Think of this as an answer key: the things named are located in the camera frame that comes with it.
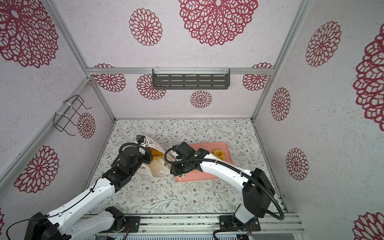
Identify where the yellow fake bread roll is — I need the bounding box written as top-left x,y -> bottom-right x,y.
150,148 -> 164,158

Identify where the orange bundt fake bread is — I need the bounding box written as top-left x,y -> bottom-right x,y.
212,149 -> 226,161

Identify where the white floral paper bag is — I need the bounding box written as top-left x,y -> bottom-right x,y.
140,136 -> 171,181

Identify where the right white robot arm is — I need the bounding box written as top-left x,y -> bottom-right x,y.
164,142 -> 284,229

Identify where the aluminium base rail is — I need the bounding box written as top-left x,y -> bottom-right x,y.
86,214 -> 308,240

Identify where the pink plastic tray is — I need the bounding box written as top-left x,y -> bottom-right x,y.
175,142 -> 234,182

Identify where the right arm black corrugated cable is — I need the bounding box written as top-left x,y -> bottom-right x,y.
163,146 -> 285,240

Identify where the grey slotted wall shelf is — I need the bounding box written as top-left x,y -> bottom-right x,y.
152,69 -> 231,90

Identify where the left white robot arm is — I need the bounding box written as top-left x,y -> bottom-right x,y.
25,143 -> 153,240

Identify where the black wire wall rack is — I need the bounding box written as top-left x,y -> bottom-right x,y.
52,95 -> 92,137

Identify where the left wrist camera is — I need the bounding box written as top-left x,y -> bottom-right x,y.
136,135 -> 147,146

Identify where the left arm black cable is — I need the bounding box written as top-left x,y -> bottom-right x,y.
5,179 -> 103,240

